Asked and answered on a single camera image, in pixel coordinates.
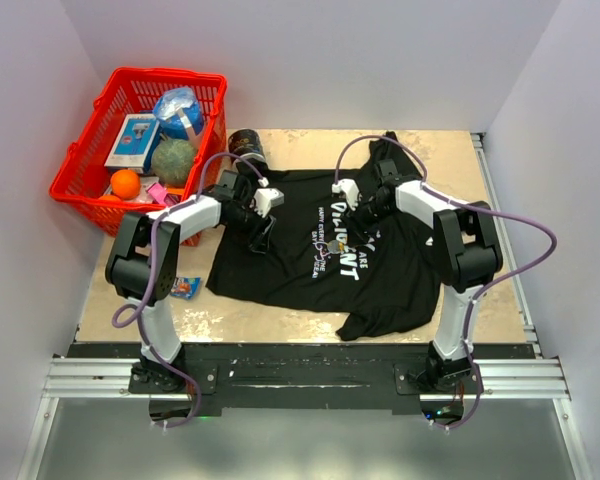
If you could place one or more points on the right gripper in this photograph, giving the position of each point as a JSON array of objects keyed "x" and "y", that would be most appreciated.
[{"x": 358, "y": 216}]

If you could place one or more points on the black t-shirt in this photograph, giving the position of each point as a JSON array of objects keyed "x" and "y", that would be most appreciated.
[{"x": 387, "y": 285}]

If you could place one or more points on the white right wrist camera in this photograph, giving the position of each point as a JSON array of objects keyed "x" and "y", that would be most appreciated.
[{"x": 349, "y": 191}]

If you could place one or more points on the red plastic basket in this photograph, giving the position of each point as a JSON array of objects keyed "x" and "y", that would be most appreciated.
[{"x": 82, "y": 178}]

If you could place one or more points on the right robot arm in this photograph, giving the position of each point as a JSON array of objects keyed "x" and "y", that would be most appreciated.
[{"x": 466, "y": 256}]

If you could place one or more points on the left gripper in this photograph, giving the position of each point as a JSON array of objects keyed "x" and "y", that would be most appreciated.
[{"x": 257, "y": 243}]

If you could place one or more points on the pink package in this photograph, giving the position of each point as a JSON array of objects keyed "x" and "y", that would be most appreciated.
[{"x": 160, "y": 195}]

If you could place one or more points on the aluminium rail frame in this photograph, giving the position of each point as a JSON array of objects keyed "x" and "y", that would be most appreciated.
[{"x": 522, "y": 428}]

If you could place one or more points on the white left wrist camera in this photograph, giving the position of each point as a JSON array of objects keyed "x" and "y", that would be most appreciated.
[{"x": 266, "y": 199}]

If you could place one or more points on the green melon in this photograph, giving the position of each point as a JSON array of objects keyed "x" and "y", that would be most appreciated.
[{"x": 172, "y": 161}]

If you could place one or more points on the black cylindrical can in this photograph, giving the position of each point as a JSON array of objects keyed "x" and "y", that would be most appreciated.
[{"x": 246, "y": 144}]

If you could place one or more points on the blue plastic wrapped roll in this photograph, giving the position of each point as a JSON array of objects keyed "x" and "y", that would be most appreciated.
[{"x": 180, "y": 115}]

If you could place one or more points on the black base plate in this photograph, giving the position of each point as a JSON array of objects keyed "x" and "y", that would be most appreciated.
[{"x": 284, "y": 376}]

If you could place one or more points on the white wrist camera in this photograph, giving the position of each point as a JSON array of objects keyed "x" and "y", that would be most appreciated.
[
  {"x": 349, "y": 191},
  {"x": 266, "y": 199}
]

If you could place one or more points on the blue white razor box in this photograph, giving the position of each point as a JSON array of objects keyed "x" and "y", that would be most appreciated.
[{"x": 133, "y": 147}]

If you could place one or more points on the orange fruit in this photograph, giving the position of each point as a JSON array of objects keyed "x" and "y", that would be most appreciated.
[{"x": 125, "y": 184}]

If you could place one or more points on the small metal brooch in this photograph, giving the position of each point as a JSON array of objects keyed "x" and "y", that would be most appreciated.
[{"x": 336, "y": 247}]

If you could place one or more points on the blue candy packet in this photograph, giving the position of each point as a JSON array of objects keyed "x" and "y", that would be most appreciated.
[{"x": 185, "y": 287}]

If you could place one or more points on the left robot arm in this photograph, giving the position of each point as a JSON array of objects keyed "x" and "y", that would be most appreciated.
[{"x": 142, "y": 264}]

